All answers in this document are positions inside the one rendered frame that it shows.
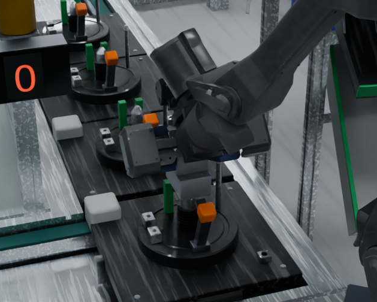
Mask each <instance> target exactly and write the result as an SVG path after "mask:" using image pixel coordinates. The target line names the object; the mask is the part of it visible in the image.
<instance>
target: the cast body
mask: <svg viewBox="0 0 377 302"><path fill-rule="evenodd" d="M175 165H176V170H175V171H169V172H166V177H167V179H168V180H169V182H170V183H171V185H172V187H173V189H174V190H175V192H176V194H177V196H178V197H179V199H180V200H186V199H190V198H195V197H201V196H205V195H210V194H211V193H212V177H211V175H210V173H209V172H208V159H207V160H203V161H197V162H190V163H186V164H185V162H184V159H183V157H179V158H176V160H175Z"/></svg>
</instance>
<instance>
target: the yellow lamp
mask: <svg viewBox="0 0 377 302"><path fill-rule="evenodd" d="M36 27H37V23H36V15H35V3H34V0H0V33H2V34H4V35H24V34H28V33H30V32H32V31H34V30H35V29H36Z"/></svg>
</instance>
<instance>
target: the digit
mask: <svg viewBox="0 0 377 302"><path fill-rule="evenodd" d="M3 61H4V71H5V81H6V87H7V96H8V100H9V99H17V98H25V97H30V96H38V95H45V91H44V79H43V66H42V59H41V52H39V53H30V54H25V55H16V56H7V57H3Z"/></svg>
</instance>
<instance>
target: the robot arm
mask: <svg viewBox="0 0 377 302"><path fill-rule="evenodd" d="M345 13H349V14H350V15H352V16H354V17H356V18H359V19H366V20H374V21H375V27H376V33H377V0H296V1H295V3H293V5H292V6H291V8H290V9H289V10H288V11H287V12H286V13H285V15H284V16H283V18H281V20H280V21H279V22H278V24H277V25H276V26H275V27H274V28H273V30H272V31H271V32H270V33H269V34H268V36H267V37H266V38H265V40H264V41H263V42H262V43H261V44H260V46H259V47H258V48H257V49H256V51H254V52H253V53H251V54H250V55H249V56H247V57H245V58H244V59H242V60H241V61H231V62H229V63H227V64H224V65H222V66H219V67H217V66H216V64H215V63H214V61H213V59H212V58H211V56H210V55H209V52H208V51H207V50H206V48H205V46H204V44H203V43H202V41H201V38H200V36H199V34H198V32H197V31H196V30H195V28H190V29H187V30H185V31H182V32H181V33H180V34H179V35H178V36H176V37H174V38H173V39H171V40H170V41H168V42H166V43H165V44H163V45H162V46H159V47H157V48H156V49H155V50H153V51H152V53H151V54H150V58H151V60H152V61H153V63H154V64H155V66H156V67H157V69H158V71H159V73H160V74H161V76H162V78H161V79H159V80H158V81H157V82H156V85H155V92H156V96H157V99H158V102H159V105H160V106H163V105H167V106H168V107H169V108H173V111H174V113H173V115H172V116H171V120H172V124H173V126H176V128H177V129H175V130H171V131H170V132H169V135H168V131H167V126H166V125H162V126H155V127H153V126H152V125H151V123H150V122H149V123H142V124H138V125H131V126H124V127H123V129H122V130H121V132H120V134H119V141H120V146H121V149H122V154H123V160H124V163H125V168H126V174H127V175H128V176H130V177H131V178H135V177H141V176H148V175H152V174H155V173H165V172H169V171H175V170H176V165H175V160H176V158H179V157H183V159H184V162H185V164H186V163H190V162H197V161H203V160H207V159H208V160H210V161H216V162H225V161H232V160H236V159H239V158H240V154H241V156H242V158H248V157H252V156H258V155H264V154H265V153H267V152H268V151H269V149H270V147H271V144H272V143H271V138H270V134H269V130H268V127H267V122H266V118H265V115H264V113H266V112H268V111H270V110H272V109H274V108H276V107H278V106H280V105H281V103H282V102H283V101H284V99H285V97H286V95H287V93H288V92H289V90H290V89H291V86H292V85H293V80H294V73H295V71H296V69H297V67H299V66H300V64H301V63H302V62H303V60H304V59H305V58H306V57H307V56H308V55H309V53H310V52H311V51H312V50H313V49H314V48H315V47H316V46H317V45H318V43H319V42H320V41H321V40H322V39H323V38H324V37H325V36H326V35H327V34H328V32H329V31H330V30H331V29H332V28H333V26H334V25H335V24H336V23H337V22H338V21H339V20H340V19H341V18H342V17H343V15H344V14H345ZM169 136H170V138H169ZM172 137H173V139H172ZM174 149H176V151H175V150H174ZM177 149H178V150H179V151H178V150H177ZM241 149H242V150H243V151H242V152H241V153H240V150H241ZM356 223H357V237H356V240H355V242H354V244H353V245H354V246H355V247H357V246H359V250H358V254H359V259H360V262H361V265H362V266H363V267H364V272H365V275H366V280H367V285H368V289H369V294H370V298H371V299H372V300H373V301H375V302H377V198H375V199H374V200H373V201H371V202H370V203H368V204H366V205H365V206H364V207H362V208H361V209H359V210H358V212H357V217H356Z"/></svg>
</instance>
